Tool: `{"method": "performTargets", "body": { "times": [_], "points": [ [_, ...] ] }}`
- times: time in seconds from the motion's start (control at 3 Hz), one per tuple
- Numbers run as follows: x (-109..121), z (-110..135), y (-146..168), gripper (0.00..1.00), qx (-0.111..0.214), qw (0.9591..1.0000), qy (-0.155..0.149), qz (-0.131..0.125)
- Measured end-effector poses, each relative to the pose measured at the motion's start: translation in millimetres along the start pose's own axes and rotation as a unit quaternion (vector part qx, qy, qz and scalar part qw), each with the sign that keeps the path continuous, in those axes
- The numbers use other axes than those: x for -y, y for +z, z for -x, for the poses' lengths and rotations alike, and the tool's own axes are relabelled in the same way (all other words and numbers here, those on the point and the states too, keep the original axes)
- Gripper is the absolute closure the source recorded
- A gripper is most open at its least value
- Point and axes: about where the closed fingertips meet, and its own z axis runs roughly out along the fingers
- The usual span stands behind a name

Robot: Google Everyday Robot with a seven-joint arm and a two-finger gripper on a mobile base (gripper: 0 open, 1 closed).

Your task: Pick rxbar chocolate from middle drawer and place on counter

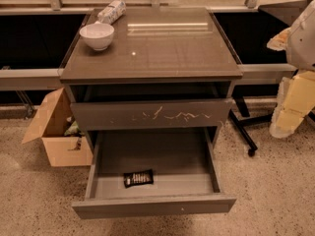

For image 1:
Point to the black stand with wheels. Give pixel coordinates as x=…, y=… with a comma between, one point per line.
x=254, y=114

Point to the white ceramic bowl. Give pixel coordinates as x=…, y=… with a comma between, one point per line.
x=97, y=36

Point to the white blue snack package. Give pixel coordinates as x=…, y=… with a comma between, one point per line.
x=112, y=12

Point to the open grey middle drawer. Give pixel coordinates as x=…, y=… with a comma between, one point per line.
x=185, y=178

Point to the closed grey top drawer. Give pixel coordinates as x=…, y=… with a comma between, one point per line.
x=125, y=115

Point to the grey drawer cabinet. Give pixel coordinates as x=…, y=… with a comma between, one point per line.
x=157, y=54

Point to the open cardboard box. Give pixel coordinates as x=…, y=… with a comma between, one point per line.
x=49, y=124

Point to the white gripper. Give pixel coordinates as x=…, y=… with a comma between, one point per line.
x=303, y=41

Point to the black rxbar chocolate bar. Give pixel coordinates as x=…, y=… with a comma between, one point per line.
x=138, y=178

